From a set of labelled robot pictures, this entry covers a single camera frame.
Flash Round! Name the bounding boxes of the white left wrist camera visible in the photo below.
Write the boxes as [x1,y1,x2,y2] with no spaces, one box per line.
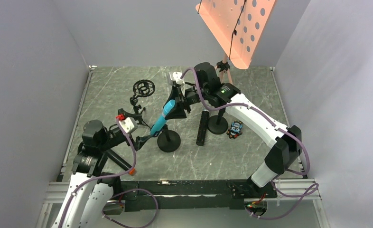
[116,114,138,134]

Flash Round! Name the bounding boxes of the black tripod shock-mount stand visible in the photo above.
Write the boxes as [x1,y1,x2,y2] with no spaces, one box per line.
[129,79,156,126]

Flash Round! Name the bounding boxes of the black glitter microphone silver head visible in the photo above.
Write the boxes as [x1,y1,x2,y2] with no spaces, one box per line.
[196,110,210,146]

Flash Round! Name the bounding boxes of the cartoon monster sticker toy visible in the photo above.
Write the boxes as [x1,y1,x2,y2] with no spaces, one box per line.
[226,121,243,139]

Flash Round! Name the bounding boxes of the aluminium frame rail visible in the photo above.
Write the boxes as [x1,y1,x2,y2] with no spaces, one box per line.
[37,178,321,228]

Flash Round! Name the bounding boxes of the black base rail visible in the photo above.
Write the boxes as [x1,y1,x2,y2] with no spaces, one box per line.
[103,179,277,215]

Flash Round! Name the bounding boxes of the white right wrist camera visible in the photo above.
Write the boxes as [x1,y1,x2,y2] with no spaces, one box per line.
[166,71,185,86]

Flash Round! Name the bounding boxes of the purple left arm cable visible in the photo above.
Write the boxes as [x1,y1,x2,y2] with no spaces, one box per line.
[57,118,159,228]

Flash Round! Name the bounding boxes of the black right round-base stand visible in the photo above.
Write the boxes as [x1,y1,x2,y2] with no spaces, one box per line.
[208,108,228,135]

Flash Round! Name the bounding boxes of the black microphone orange end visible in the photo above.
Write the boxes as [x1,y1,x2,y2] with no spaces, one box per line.
[105,149,136,176]

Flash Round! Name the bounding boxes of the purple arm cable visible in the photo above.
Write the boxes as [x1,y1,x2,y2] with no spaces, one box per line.
[180,67,320,220]
[57,118,159,228]

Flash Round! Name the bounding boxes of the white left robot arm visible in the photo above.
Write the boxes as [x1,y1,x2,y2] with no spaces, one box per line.
[52,109,150,228]

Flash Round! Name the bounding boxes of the black round-base mic stand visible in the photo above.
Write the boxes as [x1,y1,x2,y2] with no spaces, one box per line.
[157,124,181,152]

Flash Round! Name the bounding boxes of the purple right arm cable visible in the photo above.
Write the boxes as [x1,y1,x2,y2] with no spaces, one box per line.
[180,67,320,220]

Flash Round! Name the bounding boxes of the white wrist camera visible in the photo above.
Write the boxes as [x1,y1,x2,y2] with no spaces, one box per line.
[166,71,185,86]
[116,114,138,134]

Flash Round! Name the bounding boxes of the blue toy microphone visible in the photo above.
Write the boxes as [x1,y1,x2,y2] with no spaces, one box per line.
[150,99,176,137]

